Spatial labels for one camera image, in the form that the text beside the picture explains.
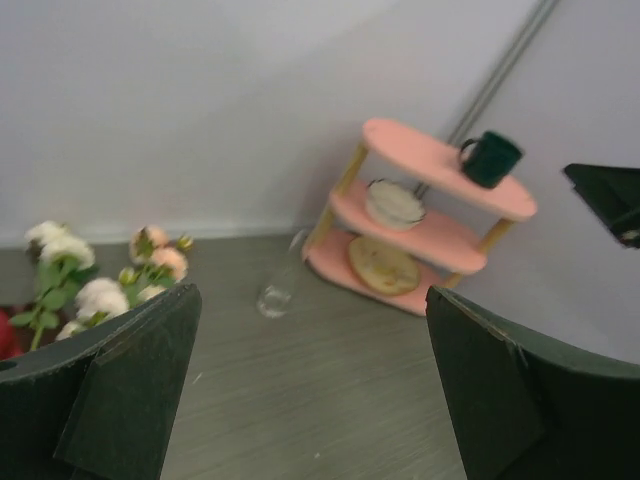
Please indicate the pink three-tier shelf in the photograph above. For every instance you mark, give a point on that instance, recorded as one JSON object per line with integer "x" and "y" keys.
{"x": 444, "y": 249}

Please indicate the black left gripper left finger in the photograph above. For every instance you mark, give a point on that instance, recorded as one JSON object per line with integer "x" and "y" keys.
{"x": 101, "y": 404}

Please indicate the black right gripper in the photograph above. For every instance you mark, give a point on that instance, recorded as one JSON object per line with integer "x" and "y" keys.
{"x": 612, "y": 194}

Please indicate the aluminium frame post right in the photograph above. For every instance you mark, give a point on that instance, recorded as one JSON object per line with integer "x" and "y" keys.
{"x": 509, "y": 58}

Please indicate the white scalloped bowl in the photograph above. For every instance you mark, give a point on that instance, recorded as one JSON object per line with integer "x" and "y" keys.
{"x": 393, "y": 206}

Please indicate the dark green mug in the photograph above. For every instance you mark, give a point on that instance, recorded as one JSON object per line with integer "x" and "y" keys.
{"x": 488, "y": 159}

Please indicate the pale pink rose stem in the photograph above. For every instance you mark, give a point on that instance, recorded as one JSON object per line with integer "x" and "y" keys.
{"x": 103, "y": 299}

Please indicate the dark red wrapping paper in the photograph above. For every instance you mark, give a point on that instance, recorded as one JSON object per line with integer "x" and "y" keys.
{"x": 9, "y": 343}

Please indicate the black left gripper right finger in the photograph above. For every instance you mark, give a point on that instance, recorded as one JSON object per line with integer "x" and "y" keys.
{"x": 524, "y": 405}

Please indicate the clear glass vase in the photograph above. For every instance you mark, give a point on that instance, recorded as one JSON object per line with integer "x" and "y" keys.
{"x": 276, "y": 296}

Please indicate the yellow patterned plate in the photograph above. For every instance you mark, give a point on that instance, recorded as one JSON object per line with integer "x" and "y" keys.
{"x": 382, "y": 267}

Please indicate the white rose stem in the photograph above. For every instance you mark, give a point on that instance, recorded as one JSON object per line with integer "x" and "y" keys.
{"x": 63, "y": 262}

